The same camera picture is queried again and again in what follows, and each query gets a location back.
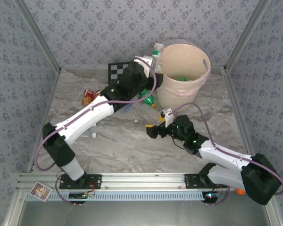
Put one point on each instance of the green plastic bottle orange cap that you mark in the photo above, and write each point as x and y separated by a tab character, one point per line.
182	79
148	100

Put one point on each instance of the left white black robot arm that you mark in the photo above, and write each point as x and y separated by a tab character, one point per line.
85	117

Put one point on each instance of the orange pipe elbow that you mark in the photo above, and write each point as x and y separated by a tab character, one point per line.
240	191

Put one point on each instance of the beige plastic bin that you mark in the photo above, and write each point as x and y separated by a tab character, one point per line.
172	96

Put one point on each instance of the black grey checkerboard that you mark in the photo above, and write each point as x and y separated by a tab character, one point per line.
114	70

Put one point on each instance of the orange soda bottle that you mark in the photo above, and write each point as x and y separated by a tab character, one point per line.
97	93

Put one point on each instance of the clear bottle white cap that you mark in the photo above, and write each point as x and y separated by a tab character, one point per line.
94	134

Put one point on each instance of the right circuit board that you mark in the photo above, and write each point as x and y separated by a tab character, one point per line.
212	195

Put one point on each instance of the circuit board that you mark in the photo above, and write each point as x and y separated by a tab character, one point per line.
80	195
212	195

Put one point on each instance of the left circuit board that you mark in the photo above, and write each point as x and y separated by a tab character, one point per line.
80	195

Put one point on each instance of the colourful picture card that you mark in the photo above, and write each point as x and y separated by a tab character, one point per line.
40	191

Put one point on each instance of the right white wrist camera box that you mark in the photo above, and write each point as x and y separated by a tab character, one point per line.
167	111

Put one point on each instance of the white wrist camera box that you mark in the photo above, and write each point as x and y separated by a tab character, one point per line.
146	61
167	111

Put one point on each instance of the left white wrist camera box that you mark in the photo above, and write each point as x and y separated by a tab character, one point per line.
146	61

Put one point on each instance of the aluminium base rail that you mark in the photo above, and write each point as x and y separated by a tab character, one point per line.
143	180

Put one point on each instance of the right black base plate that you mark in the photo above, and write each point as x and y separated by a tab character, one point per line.
191	181

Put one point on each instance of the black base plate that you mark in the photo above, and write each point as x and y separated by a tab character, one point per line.
95	181
191	181

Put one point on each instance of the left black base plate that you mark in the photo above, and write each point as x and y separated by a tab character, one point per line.
95	181

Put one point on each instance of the aluminium frame post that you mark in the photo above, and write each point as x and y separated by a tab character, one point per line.
246	35
39	35

